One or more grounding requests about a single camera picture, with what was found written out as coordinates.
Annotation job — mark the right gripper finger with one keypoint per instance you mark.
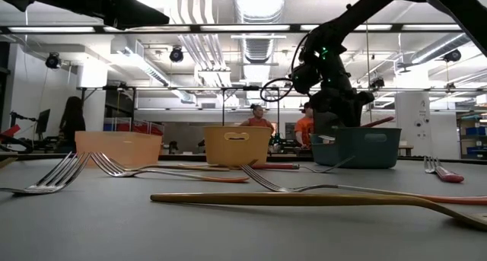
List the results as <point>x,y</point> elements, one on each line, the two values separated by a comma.
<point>325,124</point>

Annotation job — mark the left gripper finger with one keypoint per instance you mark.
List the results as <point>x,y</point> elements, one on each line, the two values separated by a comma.
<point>137,10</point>

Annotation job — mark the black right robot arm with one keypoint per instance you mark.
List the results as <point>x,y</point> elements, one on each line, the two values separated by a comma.
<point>361,11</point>

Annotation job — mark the black monitor on arm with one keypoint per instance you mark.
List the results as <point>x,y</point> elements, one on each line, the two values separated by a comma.
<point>43,120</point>

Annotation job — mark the person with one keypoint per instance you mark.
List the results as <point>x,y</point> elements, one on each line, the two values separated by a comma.
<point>72,120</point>
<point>304,128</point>
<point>258,114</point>

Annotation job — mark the black ceiling spotlight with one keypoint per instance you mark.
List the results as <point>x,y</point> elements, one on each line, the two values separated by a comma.
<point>452,55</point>
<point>53,60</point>
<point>376,82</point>
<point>176,55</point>

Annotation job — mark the teal plastic bin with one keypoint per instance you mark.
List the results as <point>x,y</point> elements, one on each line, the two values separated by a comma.
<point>365,150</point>

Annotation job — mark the yellow plastic bin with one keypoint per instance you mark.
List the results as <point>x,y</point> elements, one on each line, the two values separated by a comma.
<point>237,150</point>

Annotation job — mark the red background crates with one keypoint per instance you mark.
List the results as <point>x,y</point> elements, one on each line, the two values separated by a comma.
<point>146,128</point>

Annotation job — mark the storage shelf with blue bins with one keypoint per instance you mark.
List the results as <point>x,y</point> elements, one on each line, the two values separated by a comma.
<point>473,131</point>

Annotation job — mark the peach translucent plastic bin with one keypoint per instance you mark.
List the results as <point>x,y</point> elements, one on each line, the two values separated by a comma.
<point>118,148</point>

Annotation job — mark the grey table mat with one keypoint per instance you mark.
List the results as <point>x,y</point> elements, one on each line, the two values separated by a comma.
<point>243,246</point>

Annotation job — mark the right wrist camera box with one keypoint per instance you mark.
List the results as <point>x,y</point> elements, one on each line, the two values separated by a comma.
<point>306,78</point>

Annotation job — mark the silver corrugated ceiling duct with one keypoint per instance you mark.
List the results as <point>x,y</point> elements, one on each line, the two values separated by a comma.
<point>260,48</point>

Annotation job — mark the black background workstation frame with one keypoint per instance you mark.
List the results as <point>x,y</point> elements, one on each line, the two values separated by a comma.
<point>223,109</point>

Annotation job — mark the black table frame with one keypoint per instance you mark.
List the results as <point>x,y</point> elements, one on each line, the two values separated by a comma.
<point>182,157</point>

